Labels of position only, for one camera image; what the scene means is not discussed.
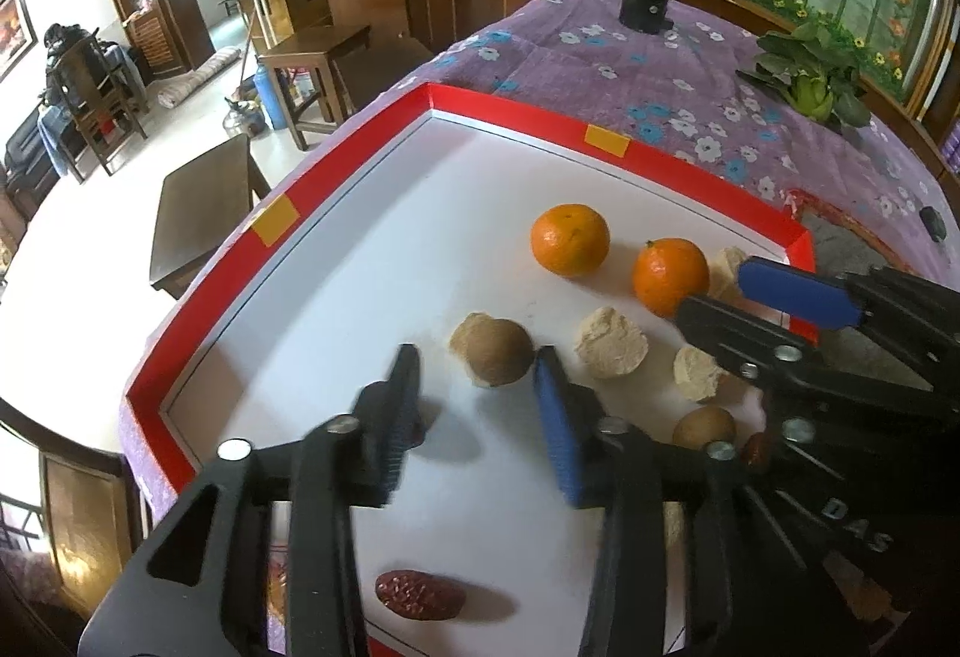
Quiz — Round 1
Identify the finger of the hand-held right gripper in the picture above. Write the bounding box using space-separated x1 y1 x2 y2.
675 295 938 425
737 256 960 395

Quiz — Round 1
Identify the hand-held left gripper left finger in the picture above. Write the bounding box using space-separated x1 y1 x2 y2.
79 343 425 657

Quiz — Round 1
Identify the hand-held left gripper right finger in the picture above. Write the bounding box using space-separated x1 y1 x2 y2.
532 347 741 657

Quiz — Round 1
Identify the square beige pastry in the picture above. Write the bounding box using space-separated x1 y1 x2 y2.
673 344 727 403

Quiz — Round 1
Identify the small beige pastry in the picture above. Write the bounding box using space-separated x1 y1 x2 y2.
707 246 751 302

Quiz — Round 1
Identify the orange tangerine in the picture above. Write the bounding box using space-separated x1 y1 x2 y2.
530 203 611 277
632 237 710 319

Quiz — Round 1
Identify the large brown longan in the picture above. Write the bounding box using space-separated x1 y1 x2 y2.
450 313 536 389

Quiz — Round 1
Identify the round beige pastry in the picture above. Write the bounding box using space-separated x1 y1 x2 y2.
574 306 650 380

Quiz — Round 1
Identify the red date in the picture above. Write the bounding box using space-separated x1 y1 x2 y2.
741 432 773 474
373 569 467 622

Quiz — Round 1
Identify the white tray with red border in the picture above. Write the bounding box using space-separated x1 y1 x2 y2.
120 81 817 657

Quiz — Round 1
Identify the green bok choy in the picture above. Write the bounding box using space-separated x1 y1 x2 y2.
739 22 872 129

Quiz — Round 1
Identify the low dark wooden table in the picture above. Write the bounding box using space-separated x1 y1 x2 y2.
148 134 272 299

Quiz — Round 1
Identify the purple floral tablecloth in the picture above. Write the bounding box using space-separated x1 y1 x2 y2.
120 0 950 530

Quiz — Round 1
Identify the black cylindrical device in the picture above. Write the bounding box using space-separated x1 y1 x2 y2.
619 0 674 35

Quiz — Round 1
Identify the metal pot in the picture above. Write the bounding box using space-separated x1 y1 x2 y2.
223 102 267 139

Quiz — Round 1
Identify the blue bottle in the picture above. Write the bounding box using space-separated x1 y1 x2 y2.
257 64 290 131

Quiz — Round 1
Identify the dark wooden stool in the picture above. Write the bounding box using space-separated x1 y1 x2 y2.
257 23 372 152
330 34 436 118

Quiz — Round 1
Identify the rolled floor mat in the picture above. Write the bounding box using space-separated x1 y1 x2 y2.
157 47 241 109

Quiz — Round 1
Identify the wooden chair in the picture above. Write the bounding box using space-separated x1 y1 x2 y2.
46 31 149 178

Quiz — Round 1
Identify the framed wall picture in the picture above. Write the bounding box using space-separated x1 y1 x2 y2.
0 0 38 84

